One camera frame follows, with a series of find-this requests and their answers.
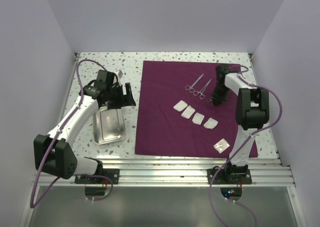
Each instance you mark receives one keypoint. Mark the clear plastic sachet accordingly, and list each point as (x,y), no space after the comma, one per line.
(221,146)

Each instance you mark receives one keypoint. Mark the steel instrument tray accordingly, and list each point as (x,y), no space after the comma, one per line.
(108,126)

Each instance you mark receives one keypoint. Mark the aluminium rail frame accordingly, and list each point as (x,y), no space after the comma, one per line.
(183,171)

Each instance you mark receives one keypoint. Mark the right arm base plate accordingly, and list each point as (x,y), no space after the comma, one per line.
(228,179)

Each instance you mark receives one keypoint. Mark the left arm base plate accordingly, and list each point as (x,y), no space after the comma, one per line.
(107,176)

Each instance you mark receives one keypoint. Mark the purple cloth mat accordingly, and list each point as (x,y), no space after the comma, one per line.
(162,131)

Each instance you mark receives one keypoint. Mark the steel forceps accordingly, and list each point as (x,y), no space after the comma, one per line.
(200,93)
(190,88)
(209,100)

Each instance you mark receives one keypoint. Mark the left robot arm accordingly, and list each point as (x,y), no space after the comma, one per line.
(53,152)

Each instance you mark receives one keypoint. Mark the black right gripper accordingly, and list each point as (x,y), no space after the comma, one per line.
(218,100)

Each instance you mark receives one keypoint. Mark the white gauze pad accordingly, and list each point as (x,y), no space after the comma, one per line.
(198,118)
(210,123)
(188,112)
(180,106)

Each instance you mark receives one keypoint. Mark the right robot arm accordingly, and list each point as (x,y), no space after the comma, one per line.
(251,114)

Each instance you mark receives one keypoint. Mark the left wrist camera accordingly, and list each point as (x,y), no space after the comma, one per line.
(119,73)

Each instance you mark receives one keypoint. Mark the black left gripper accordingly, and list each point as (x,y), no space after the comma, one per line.
(126,100)

